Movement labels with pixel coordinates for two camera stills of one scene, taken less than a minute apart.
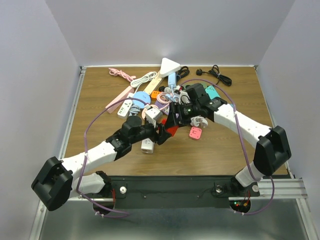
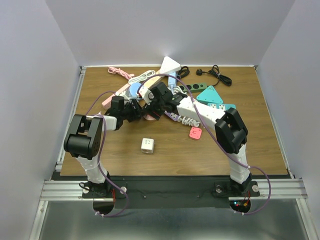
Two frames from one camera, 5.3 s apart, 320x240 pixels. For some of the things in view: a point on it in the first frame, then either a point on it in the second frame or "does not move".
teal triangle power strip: [212, 92] does not move
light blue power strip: [172, 80] does not move
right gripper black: [176, 108] to [151, 109]
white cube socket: [147, 146] does not move
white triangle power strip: [168, 66] does not move
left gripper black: [162, 135] to [136, 113]
